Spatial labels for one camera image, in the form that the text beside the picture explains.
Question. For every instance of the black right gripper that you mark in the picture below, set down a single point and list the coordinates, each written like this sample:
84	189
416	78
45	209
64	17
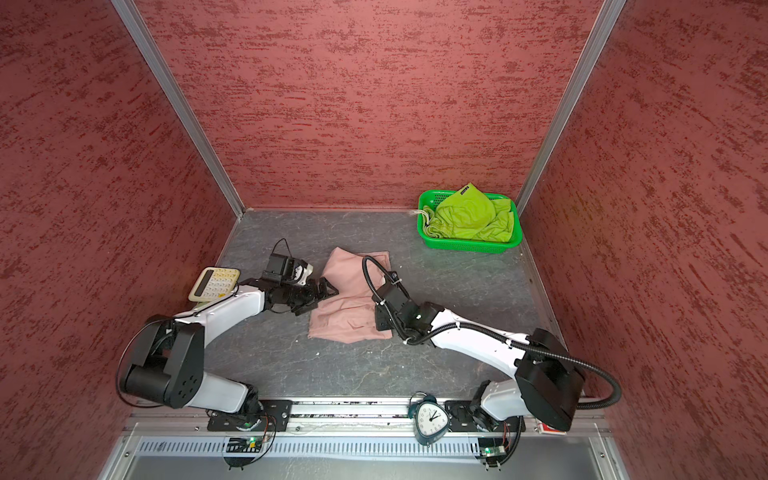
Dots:
382	324

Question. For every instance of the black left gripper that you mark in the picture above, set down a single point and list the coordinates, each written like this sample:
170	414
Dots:
313	297

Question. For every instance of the pink shorts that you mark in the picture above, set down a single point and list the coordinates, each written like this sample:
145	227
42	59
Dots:
348	317

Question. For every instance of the lime green shorts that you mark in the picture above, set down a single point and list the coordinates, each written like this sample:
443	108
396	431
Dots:
468	215

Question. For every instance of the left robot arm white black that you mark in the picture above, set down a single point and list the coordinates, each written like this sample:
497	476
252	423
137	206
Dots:
164	363

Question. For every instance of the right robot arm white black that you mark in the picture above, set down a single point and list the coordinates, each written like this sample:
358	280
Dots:
543	381

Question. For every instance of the cream yellow calculator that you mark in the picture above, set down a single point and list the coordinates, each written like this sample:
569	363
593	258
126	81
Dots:
214	283

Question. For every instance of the teal alarm clock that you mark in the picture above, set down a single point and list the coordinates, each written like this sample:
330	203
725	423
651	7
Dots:
430	420

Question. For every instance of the green plastic basket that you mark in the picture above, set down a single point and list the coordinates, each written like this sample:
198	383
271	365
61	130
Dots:
474	243

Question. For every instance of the right circuit board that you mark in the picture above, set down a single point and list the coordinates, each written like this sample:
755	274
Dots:
492	450

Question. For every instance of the circuit board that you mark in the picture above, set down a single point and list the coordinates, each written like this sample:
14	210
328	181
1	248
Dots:
244	446
492	450

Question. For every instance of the left circuit board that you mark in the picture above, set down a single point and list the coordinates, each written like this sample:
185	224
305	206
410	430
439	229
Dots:
244	446

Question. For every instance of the red card packet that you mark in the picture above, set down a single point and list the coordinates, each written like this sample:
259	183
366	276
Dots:
546	429

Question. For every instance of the aluminium front rail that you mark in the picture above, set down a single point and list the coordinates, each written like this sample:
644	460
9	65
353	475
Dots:
334	416

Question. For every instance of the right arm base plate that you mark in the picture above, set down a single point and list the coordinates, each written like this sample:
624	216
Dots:
461	420

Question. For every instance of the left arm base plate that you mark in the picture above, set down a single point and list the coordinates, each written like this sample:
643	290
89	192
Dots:
273	416

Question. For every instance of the left aluminium corner post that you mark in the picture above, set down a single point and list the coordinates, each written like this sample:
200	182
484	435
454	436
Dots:
138	30

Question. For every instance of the aluminium corner post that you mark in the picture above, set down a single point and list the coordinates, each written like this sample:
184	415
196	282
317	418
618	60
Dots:
138	30
599	34

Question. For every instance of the right aluminium corner post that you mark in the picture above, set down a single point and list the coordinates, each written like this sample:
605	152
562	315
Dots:
599	34

